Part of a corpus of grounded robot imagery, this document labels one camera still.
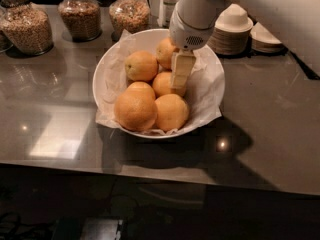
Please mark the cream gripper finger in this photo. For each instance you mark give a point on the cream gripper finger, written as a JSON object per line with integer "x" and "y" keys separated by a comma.
{"x": 182, "y": 64}

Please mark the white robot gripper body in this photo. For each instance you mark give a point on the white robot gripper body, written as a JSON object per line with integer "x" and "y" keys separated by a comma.
{"x": 186, "y": 34}

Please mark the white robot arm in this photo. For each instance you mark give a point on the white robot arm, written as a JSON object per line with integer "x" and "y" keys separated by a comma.
{"x": 296, "y": 23}

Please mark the white ceramic bowl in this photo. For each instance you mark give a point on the white ceramic bowl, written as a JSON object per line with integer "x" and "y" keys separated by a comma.
{"x": 100, "y": 84}

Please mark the front left large orange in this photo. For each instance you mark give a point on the front left large orange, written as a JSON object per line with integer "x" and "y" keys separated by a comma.
{"x": 135, "y": 111}

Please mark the clear glass bottle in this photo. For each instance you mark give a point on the clear glass bottle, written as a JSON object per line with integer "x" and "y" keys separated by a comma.
{"x": 167, "y": 10}

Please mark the white paper liner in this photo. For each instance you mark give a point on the white paper liner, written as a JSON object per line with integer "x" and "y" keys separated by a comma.
{"x": 205, "y": 90}

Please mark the right glass cereal jar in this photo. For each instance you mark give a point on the right glass cereal jar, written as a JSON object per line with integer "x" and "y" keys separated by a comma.
{"x": 129, "y": 15}

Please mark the glass cereal jar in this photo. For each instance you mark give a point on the glass cereal jar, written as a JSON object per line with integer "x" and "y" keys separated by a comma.
{"x": 82, "y": 18}
{"x": 28, "y": 28}
{"x": 129, "y": 15}

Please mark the short stack paper bowls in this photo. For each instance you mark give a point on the short stack paper bowls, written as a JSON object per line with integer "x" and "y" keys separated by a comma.
{"x": 264, "y": 41}

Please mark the middle glass cereal jar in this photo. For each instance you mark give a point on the middle glass cereal jar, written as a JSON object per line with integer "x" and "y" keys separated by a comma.
{"x": 82, "y": 18}

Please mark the left glass cereal jar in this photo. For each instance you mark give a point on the left glass cereal jar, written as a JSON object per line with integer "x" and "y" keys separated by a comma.
{"x": 28, "y": 28}

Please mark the far left glass jar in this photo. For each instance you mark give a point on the far left glass jar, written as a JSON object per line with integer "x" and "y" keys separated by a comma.
{"x": 5, "y": 43}

